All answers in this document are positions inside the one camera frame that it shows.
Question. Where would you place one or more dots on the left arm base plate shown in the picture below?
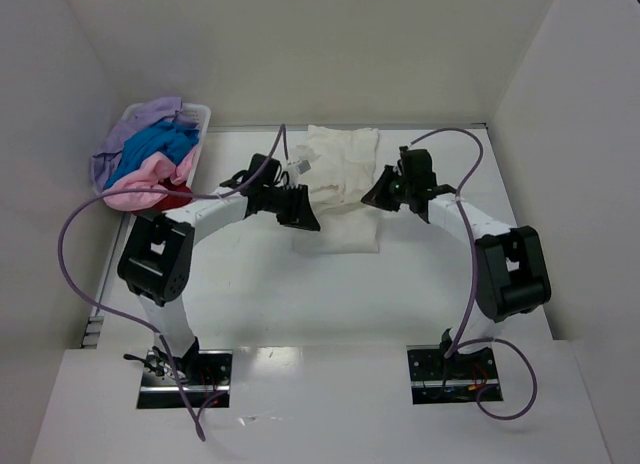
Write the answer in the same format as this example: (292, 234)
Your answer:
(207, 386)

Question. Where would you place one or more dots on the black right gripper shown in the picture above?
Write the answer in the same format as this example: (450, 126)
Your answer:
(396, 187)

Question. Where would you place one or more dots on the white plastic laundry basket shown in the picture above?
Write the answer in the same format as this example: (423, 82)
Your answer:
(205, 113)

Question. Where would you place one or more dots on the blue t shirt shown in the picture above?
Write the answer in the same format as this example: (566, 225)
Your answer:
(172, 140)

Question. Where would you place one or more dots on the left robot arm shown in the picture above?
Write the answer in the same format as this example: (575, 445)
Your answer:
(156, 261)

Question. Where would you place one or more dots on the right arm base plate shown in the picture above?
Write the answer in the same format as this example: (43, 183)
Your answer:
(457, 380)

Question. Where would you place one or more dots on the dark red t shirt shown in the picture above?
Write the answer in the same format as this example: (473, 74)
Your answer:
(163, 202)

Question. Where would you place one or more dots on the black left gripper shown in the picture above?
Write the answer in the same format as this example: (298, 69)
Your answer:
(288, 204)

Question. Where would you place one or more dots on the lavender t shirt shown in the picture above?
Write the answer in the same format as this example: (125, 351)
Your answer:
(138, 117)

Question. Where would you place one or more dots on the pink t shirt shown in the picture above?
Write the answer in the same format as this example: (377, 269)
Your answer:
(127, 191)

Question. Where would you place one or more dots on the white t shirt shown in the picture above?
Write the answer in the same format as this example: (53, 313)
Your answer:
(341, 171)

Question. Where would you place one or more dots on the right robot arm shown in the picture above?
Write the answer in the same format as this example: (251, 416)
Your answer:
(508, 270)

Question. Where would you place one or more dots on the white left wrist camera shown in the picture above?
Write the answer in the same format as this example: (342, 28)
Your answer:
(298, 167)

